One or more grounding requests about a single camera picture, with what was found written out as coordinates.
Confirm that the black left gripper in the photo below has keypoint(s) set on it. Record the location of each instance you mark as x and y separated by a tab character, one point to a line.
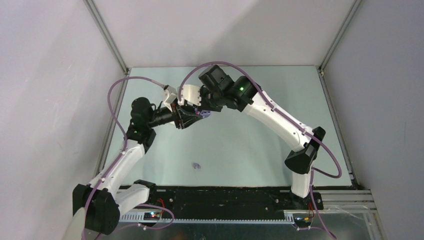
186	117

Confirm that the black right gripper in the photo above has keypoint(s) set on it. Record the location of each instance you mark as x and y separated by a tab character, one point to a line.
203	106

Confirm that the purple earbud charging case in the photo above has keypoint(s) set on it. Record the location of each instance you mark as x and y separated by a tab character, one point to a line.
203	113

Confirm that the purple earbud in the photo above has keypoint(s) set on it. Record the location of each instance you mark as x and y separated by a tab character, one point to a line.
196	166

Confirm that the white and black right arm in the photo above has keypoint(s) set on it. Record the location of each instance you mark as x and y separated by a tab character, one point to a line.
219	90

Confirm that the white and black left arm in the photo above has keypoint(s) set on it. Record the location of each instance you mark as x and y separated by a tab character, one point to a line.
99	205

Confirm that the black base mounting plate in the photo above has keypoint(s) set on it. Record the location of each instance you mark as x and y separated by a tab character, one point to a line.
218	203

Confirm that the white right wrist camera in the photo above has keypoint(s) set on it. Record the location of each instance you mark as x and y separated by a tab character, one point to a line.
190	95

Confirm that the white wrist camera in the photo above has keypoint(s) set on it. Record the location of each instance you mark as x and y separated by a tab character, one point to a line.
190	95
169	97

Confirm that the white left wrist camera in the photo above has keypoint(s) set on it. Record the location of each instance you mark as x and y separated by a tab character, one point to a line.
169	97

